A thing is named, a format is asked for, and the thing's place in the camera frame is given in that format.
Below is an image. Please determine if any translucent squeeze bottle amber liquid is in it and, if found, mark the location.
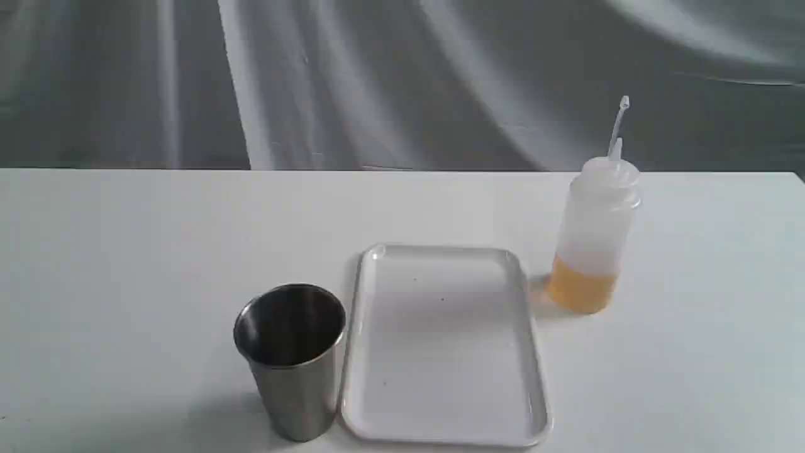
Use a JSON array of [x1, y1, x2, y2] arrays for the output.
[[547, 95, 641, 315]]

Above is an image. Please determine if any stainless steel cup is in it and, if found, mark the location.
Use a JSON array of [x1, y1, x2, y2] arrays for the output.
[[233, 283, 347, 444]]

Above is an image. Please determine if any white plastic tray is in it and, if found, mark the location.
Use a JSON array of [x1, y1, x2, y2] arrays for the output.
[[340, 243, 553, 449]]

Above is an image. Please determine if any grey draped backdrop cloth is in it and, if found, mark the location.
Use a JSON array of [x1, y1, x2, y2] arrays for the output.
[[1, 1, 804, 177]]

